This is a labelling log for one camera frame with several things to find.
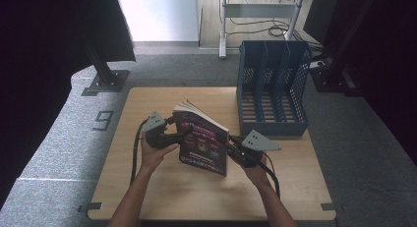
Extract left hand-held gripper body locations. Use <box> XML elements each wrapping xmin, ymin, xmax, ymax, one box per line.
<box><xmin>141</xmin><ymin>111</ymin><xmax>180</xmax><ymax>149</ymax></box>

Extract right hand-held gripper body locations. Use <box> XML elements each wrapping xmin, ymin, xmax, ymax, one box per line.
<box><xmin>230</xmin><ymin>129</ymin><xmax>282</xmax><ymax>169</ymax></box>

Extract purple paperback book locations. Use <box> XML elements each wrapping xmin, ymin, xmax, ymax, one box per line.
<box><xmin>172</xmin><ymin>99</ymin><xmax>230</xmax><ymax>178</ymax></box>

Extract person's left hand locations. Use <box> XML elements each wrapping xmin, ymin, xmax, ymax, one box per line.
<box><xmin>140</xmin><ymin>138</ymin><xmax>181</xmax><ymax>172</ymax></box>

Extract person's right hand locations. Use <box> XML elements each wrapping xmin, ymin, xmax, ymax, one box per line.
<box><xmin>230</xmin><ymin>155</ymin><xmax>268</xmax><ymax>189</ymax></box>

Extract blue plastic file rack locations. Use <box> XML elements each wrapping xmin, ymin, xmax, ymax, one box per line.
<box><xmin>235</xmin><ymin>39</ymin><xmax>313</xmax><ymax>138</ymax></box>

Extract black metal stand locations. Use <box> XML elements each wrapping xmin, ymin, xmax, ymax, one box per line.
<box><xmin>81</xmin><ymin>36</ymin><xmax>131</xmax><ymax>97</ymax></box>
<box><xmin>309</xmin><ymin>0</ymin><xmax>382</xmax><ymax>97</ymax></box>

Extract white power strip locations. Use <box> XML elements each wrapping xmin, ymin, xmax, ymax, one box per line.
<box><xmin>309</xmin><ymin>59</ymin><xmax>328</xmax><ymax>70</ymax></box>

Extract white board panel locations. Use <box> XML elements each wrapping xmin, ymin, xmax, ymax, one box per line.
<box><xmin>115</xmin><ymin>0</ymin><xmax>201</xmax><ymax>43</ymax></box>

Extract black flat panel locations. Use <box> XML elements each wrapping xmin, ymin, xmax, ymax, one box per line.
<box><xmin>302</xmin><ymin>0</ymin><xmax>332</xmax><ymax>46</ymax></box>

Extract dark curtain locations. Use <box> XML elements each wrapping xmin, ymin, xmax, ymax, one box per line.
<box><xmin>0</xmin><ymin>0</ymin><xmax>137</xmax><ymax>209</ymax></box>
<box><xmin>323</xmin><ymin>0</ymin><xmax>417</xmax><ymax>166</ymax></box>

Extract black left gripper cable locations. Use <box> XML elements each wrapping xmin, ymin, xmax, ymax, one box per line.
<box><xmin>129</xmin><ymin>118</ymin><xmax>150</xmax><ymax>186</ymax></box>

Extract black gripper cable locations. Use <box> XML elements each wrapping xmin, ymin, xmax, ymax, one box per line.
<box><xmin>129</xmin><ymin>118</ymin><xmax>150</xmax><ymax>186</ymax></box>
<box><xmin>259</xmin><ymin>152</ymin><xmax>281</xmax><ymax>199</ymax></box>

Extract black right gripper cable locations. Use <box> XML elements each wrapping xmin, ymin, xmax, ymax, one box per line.
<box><xmin>259</xmin><ymin>152</ymin><xmax>281</xmax><ymax>199</ymax></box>

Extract black floor cables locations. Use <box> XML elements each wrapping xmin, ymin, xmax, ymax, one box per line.
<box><xmin>225</xmin><ymin>0</ymin><xmax>326</xmax><ymax>54</ymax></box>

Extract white metal frame stand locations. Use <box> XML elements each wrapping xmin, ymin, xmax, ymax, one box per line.
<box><xmin>218</xmin><ymin>0</ymin><xmax>307</xmax><ymax>60</ymax></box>

